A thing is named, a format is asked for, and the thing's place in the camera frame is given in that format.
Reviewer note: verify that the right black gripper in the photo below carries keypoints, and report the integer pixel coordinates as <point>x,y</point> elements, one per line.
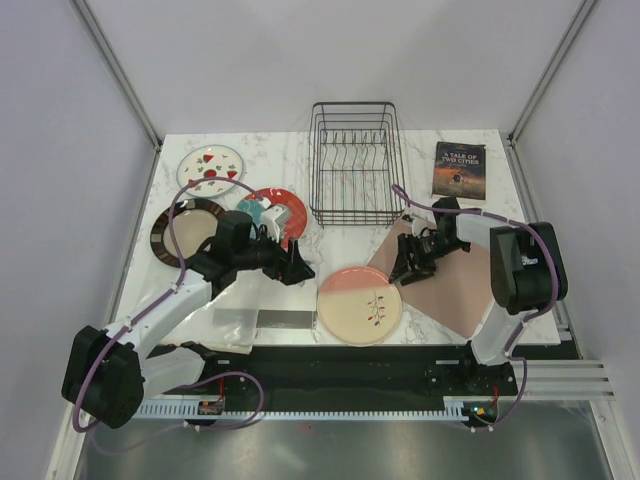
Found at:
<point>406,269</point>

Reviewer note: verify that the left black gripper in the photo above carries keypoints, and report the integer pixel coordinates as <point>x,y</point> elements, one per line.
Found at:
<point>287,267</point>

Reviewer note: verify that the pink cream leaf plate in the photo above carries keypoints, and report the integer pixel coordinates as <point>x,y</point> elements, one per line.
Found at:
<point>359,306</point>

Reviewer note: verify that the red blue flower plate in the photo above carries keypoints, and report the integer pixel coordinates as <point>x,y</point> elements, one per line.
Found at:
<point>295,226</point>

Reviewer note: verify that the black wire dish rack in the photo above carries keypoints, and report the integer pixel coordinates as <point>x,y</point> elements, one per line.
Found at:
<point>355,157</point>

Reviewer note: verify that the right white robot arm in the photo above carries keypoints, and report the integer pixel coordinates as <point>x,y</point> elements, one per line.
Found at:
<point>527,274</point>

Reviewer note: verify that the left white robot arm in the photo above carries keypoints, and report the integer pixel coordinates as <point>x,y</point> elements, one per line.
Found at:
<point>111,371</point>

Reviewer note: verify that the clear plastic bag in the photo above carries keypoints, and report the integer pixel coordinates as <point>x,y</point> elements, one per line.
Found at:
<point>232,322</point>

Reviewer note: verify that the pink placemat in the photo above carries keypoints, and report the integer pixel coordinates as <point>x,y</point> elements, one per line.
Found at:
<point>458,295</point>

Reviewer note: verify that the brown rimmed beige plate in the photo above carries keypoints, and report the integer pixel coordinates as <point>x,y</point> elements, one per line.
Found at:
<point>194,221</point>

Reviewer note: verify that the tale of two cities book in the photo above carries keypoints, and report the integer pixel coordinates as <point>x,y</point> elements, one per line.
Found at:
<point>460,171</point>

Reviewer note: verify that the blue white small jar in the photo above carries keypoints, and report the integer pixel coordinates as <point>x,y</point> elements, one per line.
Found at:
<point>526,261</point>

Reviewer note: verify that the white watermelon pattern plate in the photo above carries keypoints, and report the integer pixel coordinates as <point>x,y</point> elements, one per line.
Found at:
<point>210,162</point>

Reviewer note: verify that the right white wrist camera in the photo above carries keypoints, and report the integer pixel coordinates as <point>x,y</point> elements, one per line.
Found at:
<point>416,224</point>

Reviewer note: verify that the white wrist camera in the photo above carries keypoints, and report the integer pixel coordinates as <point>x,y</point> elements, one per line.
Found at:
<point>416,224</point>
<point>274,218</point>

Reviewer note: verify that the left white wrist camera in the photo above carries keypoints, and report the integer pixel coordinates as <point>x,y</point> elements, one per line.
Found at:
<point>274,218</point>

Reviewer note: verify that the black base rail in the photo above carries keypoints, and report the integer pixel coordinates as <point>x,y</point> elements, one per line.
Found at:
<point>342,378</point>

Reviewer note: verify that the white cable duct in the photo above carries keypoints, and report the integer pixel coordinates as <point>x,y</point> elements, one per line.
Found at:
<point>192,408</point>

